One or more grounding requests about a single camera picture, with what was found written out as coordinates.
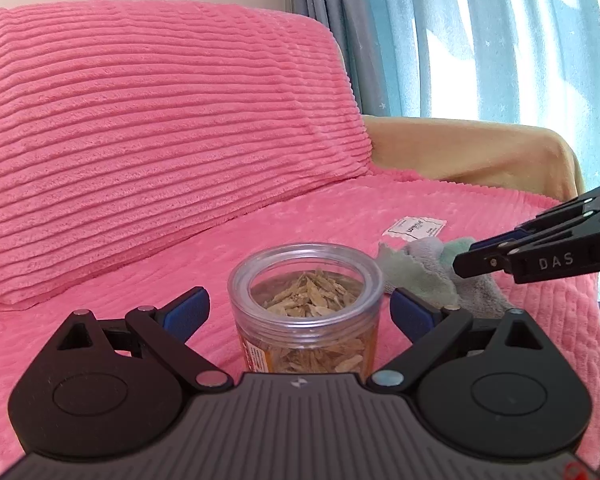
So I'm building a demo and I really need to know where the grey green microfibre cloth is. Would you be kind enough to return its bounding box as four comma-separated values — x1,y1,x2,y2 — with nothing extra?
375,237,514,318

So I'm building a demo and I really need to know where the clear jar with orange label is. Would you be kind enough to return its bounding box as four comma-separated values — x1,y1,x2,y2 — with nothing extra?
227,243,385,379

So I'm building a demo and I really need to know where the blue grey curtain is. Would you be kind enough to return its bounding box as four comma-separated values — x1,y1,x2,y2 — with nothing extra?
291,0,600,188

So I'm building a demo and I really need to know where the white fabric label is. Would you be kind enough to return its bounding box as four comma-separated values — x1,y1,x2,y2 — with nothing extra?
382,217,446,240

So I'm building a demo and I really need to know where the pink corduroy back cushion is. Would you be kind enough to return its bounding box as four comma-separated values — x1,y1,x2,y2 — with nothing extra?
0,0,372,309

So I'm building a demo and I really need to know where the pink corduroy seat cover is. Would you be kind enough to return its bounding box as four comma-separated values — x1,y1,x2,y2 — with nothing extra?
0,174,600,474

